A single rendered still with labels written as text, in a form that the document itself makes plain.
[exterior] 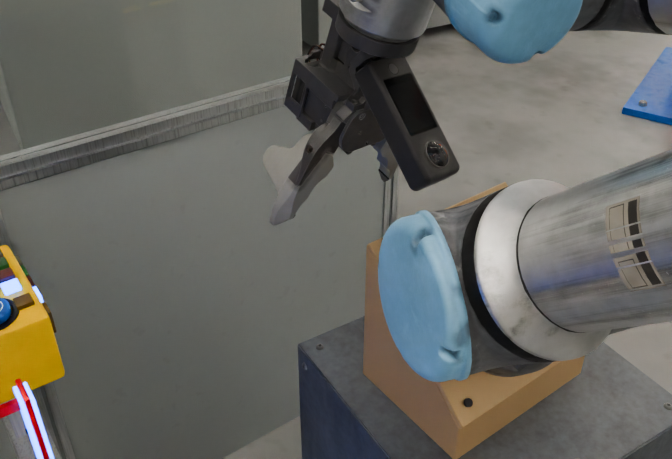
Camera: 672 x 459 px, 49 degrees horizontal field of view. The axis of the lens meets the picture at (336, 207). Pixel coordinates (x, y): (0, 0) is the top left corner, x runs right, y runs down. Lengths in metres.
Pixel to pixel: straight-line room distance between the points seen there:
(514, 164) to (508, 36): 2.79
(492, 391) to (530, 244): 0.32
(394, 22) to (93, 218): 0.89
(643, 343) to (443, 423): 1.78
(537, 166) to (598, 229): 2.87
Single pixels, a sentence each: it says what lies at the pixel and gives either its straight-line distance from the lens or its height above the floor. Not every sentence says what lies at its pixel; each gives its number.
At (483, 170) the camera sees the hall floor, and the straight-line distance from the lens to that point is 3.18.
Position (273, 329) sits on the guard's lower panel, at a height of 0.39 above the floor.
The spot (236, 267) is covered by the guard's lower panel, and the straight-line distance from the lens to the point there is 1.59.
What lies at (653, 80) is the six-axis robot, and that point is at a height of 0.03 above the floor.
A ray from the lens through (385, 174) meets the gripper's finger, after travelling 0.76.
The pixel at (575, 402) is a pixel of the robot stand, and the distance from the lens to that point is 0.82.
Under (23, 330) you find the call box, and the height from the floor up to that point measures 1.07.
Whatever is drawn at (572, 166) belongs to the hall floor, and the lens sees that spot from 3.31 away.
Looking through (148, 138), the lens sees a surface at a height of 0.97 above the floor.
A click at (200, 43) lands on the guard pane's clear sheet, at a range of 1.34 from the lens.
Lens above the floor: 1.59
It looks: 33 degrees down
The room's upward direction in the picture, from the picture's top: straight up
